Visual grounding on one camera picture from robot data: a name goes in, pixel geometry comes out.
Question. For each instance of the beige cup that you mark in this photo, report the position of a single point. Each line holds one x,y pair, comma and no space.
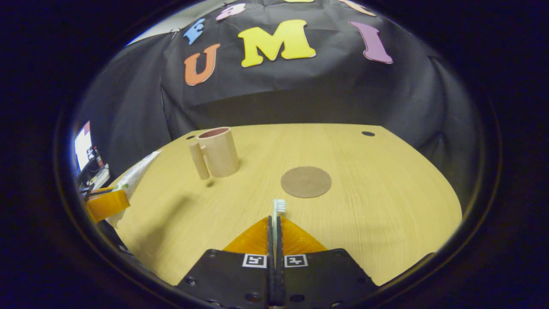
221,154

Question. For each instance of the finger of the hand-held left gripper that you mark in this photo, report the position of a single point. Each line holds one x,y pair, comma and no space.
107,205

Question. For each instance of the white side table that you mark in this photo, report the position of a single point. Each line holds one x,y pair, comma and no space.
99,178

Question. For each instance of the red drink bottle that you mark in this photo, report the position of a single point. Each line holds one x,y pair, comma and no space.
99,158

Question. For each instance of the white toothpaste tube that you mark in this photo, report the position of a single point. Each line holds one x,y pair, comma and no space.
139,171

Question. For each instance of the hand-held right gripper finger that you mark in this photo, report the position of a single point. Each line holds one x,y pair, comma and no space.
279,279
270,279

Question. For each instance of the pale green toothbrush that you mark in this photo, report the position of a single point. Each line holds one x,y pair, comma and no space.
279,206

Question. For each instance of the computer monitor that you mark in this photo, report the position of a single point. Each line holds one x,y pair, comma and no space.
82,148

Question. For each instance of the round brown coaster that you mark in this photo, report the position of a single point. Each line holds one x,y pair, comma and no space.
306,182

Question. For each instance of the black backdrop cloth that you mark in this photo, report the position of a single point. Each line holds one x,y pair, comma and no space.
300,94

